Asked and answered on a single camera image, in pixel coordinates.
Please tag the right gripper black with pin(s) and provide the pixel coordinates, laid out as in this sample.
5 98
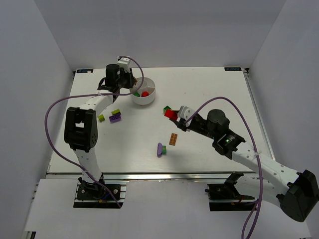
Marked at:
181 123

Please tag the purple lego brick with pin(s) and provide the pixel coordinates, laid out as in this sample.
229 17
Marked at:
115 118

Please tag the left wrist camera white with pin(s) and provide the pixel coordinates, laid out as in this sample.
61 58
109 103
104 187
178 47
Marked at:
124 62

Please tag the white round divided container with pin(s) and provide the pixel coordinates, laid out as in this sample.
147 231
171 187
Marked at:
149 86

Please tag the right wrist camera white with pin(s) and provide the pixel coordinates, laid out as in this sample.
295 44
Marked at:
185 113

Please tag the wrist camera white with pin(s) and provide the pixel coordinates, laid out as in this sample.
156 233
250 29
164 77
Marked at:
185 113
124 62

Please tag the purple green lego piece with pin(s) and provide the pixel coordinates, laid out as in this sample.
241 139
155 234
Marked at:
161 149

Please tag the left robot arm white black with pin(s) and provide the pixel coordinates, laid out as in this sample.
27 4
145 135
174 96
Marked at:
81 130

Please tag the aluminium table frame rail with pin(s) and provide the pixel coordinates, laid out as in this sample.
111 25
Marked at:
257 112

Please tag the orange flat lego plate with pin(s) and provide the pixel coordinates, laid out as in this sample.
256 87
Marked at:
173 139

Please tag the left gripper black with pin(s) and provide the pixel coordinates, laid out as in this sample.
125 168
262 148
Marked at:
128 81

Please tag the lime green lego brick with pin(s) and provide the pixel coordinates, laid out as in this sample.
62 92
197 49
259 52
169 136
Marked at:
101 118

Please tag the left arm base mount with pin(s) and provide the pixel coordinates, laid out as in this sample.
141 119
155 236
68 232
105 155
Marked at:
97 198

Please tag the olive green lego brick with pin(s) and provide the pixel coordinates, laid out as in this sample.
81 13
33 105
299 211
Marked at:
116 112

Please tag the red lego brick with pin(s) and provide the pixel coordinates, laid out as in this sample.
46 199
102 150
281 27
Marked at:
171 114
144 94

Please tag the green yellow stacked lego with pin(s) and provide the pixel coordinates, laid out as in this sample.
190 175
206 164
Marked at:
166 108

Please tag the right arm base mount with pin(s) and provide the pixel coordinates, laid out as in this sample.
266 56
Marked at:
224 197

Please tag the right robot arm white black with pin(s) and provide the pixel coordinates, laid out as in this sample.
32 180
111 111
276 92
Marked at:
295 193

